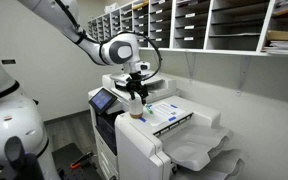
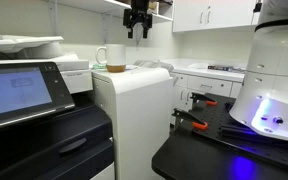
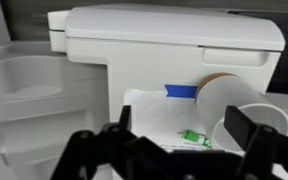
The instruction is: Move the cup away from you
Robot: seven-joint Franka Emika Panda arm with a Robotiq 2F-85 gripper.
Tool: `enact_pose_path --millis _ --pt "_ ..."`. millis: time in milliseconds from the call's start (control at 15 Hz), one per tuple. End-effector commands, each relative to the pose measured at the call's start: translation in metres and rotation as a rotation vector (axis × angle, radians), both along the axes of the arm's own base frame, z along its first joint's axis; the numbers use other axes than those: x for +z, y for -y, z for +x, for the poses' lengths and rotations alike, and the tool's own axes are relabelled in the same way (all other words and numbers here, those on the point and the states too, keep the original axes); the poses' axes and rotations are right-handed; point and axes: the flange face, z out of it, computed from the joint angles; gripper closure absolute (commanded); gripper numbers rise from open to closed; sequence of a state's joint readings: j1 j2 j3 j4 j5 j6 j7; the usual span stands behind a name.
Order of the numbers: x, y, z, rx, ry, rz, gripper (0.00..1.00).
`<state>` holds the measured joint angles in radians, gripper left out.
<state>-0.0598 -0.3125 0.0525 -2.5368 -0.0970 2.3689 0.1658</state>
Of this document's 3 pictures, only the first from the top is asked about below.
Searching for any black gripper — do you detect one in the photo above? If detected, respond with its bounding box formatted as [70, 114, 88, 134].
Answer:
[125, 71, 149, 106]

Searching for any white cup with brown base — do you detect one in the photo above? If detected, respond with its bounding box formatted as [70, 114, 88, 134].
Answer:
[128, 96, 144, 120]

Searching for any green marker pen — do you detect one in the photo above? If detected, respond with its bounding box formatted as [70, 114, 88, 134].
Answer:
[145, 103, 155, 115]

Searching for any printed paper sheet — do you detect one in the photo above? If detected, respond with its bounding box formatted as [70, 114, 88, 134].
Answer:
[146, 101, 187, 128]

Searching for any copier touchscreen panel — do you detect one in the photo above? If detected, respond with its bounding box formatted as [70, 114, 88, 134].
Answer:
[88, 87, 118, 116]

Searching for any white copier finisher unit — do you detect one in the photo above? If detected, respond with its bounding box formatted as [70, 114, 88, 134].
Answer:
[114, 95, 247, 180]

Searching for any white office copier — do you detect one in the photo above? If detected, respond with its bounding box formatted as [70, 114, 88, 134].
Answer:
[87, 72, 182, 180]

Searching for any large white output tray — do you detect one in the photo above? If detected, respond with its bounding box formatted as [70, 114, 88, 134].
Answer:
[162, 124, 234, 172]

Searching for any white mail sorter shelf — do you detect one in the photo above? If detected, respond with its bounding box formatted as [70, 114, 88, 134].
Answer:
[87, 0, 288, 58]

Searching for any black floor case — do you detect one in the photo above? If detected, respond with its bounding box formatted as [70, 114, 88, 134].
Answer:
[51, 142, 102, 180]

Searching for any small white output tray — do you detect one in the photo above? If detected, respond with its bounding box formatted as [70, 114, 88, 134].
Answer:
[170, 148, 247, 180]

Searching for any white paper stack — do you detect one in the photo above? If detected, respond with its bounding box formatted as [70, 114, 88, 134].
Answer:
[262, 40, 288, 56]

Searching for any tan folder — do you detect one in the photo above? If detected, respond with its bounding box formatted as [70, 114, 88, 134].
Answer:
[266, 29, 288, 43]

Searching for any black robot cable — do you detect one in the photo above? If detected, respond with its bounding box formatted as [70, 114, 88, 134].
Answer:
[53, 0, 163, 83]

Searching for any red handled tool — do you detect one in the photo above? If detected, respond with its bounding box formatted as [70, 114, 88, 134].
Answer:
[69, 150, 95, 170]

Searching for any white shelf bracket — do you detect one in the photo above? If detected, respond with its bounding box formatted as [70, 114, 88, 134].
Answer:
[235, 54, 252, 98]

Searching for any black wall label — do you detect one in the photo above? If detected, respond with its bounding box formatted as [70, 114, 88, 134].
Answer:
[1, 58, 17, 66]

